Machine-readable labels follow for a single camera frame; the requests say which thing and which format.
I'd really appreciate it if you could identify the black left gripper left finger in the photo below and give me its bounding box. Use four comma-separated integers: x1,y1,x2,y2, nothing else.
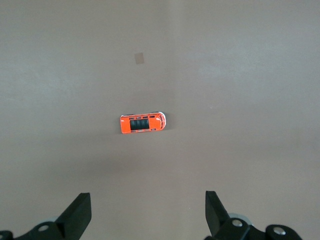
0,192,92,240

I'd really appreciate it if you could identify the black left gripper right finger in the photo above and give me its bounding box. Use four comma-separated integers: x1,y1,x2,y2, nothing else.
204,190,304,240

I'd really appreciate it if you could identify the orange toy bus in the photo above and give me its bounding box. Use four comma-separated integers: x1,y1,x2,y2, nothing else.
119,110,168,135

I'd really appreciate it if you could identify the square brown tape patch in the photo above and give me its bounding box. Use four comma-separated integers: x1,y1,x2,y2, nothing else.
133,52,146,65

